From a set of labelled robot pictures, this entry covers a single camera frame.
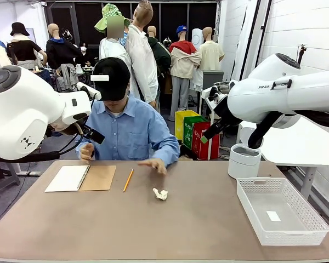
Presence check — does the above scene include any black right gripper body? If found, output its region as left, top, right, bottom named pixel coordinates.
left=213, top=95, right=243, bottom=127

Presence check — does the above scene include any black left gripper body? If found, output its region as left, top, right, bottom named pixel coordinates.
left=81, top=119, right=97, bottom=137

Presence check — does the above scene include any spiral notebook kraft cover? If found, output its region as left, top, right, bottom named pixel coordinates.
left=44, top=164, right=117, bottom=193

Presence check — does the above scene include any yellow pencil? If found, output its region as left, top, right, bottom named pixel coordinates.
left=122, top=169, right=134, bottom=193

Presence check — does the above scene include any white paper ball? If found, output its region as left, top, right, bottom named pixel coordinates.
left=152, top=187, right=169, bottom=201

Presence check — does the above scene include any person left forearm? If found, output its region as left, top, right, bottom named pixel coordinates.
left=148, top=134, right=181, bottom=167

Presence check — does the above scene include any person right hand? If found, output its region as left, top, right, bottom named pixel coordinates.
left=79, top=142, right=95, bottom=162

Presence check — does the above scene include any person left hand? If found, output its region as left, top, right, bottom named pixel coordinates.
left=138, top=158, right=168, bottom=176

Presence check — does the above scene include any small white table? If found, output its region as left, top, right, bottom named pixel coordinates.
left=205, top=98, right=223, bottom=138

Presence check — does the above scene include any red recycling bag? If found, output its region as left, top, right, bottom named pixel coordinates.
left=191, top=122, right=222, bottom=161

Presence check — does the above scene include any green recycling bag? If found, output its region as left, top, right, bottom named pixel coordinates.
left=183, top=116, right=209, bottom=150

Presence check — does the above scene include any metal tray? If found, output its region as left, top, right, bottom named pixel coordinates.
left=213, top=80, right=241, bottom=91

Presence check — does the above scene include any yellow recycling bag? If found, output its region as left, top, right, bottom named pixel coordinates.
left=174, top=110, right=200, bottom=141

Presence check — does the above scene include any person torso blue shirt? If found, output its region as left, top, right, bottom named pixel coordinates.
left=75, top=94, right=181, bottom=167

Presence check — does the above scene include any black floor stand base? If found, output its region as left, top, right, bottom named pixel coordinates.
left=178, top=142, right=201, bottom=161

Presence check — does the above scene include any grey box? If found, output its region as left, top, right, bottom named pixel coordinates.
left=202, top=70, right=225, bottom=96

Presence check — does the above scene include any white round lidded bin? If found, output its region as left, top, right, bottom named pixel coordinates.
left=227, top=127, right=264, bottom=179

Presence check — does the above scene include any mannequin cream shirt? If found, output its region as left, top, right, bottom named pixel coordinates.
left=198, top=26, right=225, bottom=91

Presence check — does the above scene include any black baseball cap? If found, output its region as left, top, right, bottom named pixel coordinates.
left=93, top=56, right=131, bottom=101

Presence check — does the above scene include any blue jeans form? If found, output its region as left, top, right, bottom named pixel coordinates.
left=38, top=68, right=55, bottom=87

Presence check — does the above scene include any mannequin blue cap red jacket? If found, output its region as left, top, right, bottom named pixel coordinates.
left=168, top=25, right=201, bottom=122

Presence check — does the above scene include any masked person in black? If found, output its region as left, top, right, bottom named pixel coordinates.
left=76, top=41, right=99, bottom=68

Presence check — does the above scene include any large white side table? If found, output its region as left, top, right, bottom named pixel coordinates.
left=240, top=115, right=329, bottom=201

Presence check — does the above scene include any mannequin black sweater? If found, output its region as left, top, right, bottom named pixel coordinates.
left=46, top=23, right=84, bottom=93

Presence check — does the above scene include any white oval panel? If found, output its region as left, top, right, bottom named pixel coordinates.
left=191, top=28, right=204, bottom=50

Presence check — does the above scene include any mannequin green checked hat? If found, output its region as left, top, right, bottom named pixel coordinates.
left=94, top=3, right=133, bottom=66

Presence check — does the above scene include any mannequin dark green hoodie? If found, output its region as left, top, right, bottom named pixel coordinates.
left=146, top=25, right=172, bottom=110

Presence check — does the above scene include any tall mannequin white coat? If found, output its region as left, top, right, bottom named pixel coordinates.
left=125, top=0, right=160, bottom=110

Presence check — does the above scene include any black slim tripod pole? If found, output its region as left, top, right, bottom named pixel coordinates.
left=297, top=44, right=307, bottom=65

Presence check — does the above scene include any white rectangular label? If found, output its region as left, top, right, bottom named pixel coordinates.
left=265, top=210, right=281, bottom=222

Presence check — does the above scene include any mannequin black bucket hat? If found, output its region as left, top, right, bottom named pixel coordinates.
left=5, top=22, right=49, bottom=71

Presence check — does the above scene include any white perforated plastic basket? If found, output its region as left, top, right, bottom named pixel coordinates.
left=236, top=177, right=329, bottom=247

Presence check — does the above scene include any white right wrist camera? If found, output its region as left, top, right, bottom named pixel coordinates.
left=201, top=85, right=228, bottom=101

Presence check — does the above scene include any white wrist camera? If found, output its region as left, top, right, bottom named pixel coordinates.
left=201, top=85, right=228, bottom=101
left=73, top=82, right=101, bottom=101

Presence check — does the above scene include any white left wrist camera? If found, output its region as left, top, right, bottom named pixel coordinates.
left=73, top=82, right=101, bottom=101

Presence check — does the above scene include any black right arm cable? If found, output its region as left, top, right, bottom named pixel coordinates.
left=247, top=109, right=329, bottom=150

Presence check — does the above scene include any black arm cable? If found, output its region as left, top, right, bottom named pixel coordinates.
left=0, top=117, right=86, bottom=164
left=247, top=109, right=329, bottom=150

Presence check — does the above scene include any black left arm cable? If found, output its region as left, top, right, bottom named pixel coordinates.
left=0, top=117, right=86, bottom=164

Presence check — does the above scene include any black wall pipe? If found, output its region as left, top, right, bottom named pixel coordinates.
left=251, top=0, right=273, bottom=72
left=240, top=0, right=262, bottom=82

